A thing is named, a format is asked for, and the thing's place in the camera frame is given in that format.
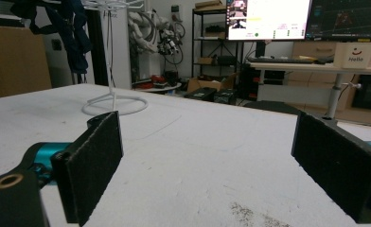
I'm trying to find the round white side table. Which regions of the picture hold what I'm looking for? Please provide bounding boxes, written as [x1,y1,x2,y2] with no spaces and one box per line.
[132,82,182,93]

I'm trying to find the dark strappy garment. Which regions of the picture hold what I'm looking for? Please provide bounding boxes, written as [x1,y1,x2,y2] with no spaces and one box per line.
[9,0,93,75]

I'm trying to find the white box with smile print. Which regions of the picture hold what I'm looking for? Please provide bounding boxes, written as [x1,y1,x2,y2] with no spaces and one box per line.
[333,42,371,69]

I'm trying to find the monitor with dark screen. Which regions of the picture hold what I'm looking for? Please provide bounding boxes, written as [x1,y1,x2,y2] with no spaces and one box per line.
[306,0,371,42]

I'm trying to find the white desk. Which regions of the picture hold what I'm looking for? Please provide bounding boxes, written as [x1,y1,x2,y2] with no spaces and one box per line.
[248,61,371,119]

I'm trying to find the red tools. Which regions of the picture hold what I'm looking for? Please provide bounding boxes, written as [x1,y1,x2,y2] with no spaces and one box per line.
[135,75,168,89]

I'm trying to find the monitor with bright screen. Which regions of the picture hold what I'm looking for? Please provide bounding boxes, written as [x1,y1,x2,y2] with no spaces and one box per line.
[225,0,312,42]

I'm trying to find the black chair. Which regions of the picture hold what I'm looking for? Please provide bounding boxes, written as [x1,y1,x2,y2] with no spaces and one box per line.
[243,100,301,115]

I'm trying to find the white wire rack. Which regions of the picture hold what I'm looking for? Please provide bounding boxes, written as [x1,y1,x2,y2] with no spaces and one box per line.
[80,0,150,116]

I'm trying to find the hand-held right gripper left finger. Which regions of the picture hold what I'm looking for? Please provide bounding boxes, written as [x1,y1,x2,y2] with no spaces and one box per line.
[50,111,124,227]

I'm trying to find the brown cardboard sheet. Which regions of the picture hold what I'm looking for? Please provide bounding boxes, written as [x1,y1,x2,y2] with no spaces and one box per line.
[0,26,53,101]

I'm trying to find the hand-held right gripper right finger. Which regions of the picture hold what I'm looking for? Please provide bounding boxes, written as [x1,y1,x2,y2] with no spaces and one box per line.
[291,111,371,224]

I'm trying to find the black computer tower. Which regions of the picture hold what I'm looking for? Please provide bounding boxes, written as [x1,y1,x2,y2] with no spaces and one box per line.
[238,67,286,100]

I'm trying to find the black metal post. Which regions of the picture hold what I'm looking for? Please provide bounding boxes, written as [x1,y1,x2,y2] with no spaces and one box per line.
[84,9,110,87]

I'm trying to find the open cardboard box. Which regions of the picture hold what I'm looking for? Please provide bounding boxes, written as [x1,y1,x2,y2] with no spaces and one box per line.
[186,74,239,93]

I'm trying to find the black metal shelf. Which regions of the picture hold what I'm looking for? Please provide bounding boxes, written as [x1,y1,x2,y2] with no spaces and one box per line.
[191,8,244,79]

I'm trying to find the black case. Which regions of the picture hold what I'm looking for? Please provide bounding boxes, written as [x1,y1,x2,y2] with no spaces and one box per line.
[185,87,218,102]
[213,88,239,105]

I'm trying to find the black keyboard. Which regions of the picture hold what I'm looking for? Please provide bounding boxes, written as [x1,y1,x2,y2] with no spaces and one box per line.
[247,56,315,65]

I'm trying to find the white column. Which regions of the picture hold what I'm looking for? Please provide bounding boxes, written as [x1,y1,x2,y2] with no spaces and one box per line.
[101,9,133,90]

